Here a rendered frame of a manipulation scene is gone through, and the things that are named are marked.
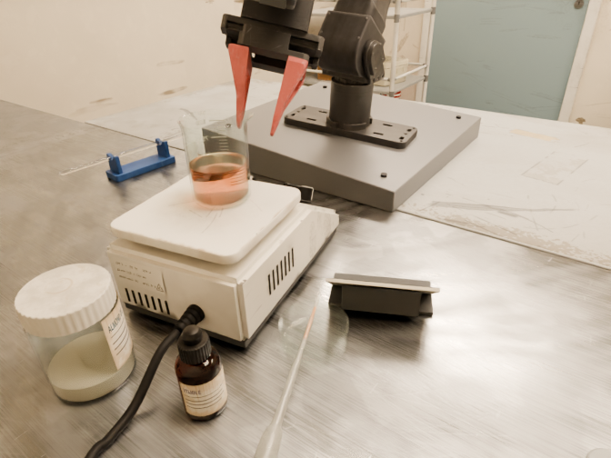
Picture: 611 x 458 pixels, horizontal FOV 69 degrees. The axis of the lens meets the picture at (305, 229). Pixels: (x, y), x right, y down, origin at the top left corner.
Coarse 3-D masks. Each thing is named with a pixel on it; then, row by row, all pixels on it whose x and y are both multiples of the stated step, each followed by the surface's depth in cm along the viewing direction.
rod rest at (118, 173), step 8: (160, 144) 69; (160, 152) 69; (168, 152) 69; (112, 160) 63; (144, 160) 68; (152, 160) 68; (160, 160) 68; (168, 160) 69; (112, 168) 64; (120, 168) 63; (128, 168) 65; (136, 168) 65; (144, 168) 66; (152, 168) 67; (112, 176) 64; (120, 176) 63; (128, 176) 64
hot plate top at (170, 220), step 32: (160, 192) 40; (256, 192) 39; (288, 192) 39; (128, 224) 35; (160, 224) 35; (192, 224) 35; (224, 224) 34; (256, 224) 34; (192, 256) 32; (224, 256) 31
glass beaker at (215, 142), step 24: (192, 120) 36; (216, 120) 38; (240, 120) 36; (192, 144) 34; (216, 144) 34; (240, 144) 35; (192, 168) 35; (216, 168) 35; (240, 168) 36; (192, 192) 37; (216, 192) 36; (240, 192) 36
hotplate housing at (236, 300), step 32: (288, 224) 38; (320, 224) 44; (128, 256) 35; (160, 256) 34; (256, 256) 34; (288, 256) 38; (128, 288) 37; (160, 288) 35; (192, 288) 33; (224, 288) 32; (256, 288) 34; (288, 288) 40; (192, 320) 33; (224, 320) 34; (256, 320) 35
